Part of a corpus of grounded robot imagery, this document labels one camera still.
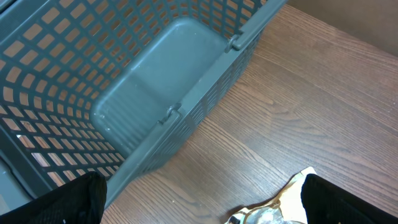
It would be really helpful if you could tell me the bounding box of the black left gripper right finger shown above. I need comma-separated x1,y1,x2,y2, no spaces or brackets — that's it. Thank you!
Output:
301,174,397,224

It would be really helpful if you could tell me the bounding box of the brown cookie bag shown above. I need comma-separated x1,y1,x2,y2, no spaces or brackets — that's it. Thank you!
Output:
226,167,316,224

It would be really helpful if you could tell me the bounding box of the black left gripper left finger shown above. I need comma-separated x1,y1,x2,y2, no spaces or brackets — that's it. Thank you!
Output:
1,172,107,224

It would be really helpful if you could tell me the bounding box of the grey plastic shopping basket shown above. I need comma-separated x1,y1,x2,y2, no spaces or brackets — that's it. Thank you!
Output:
1,0,284,213

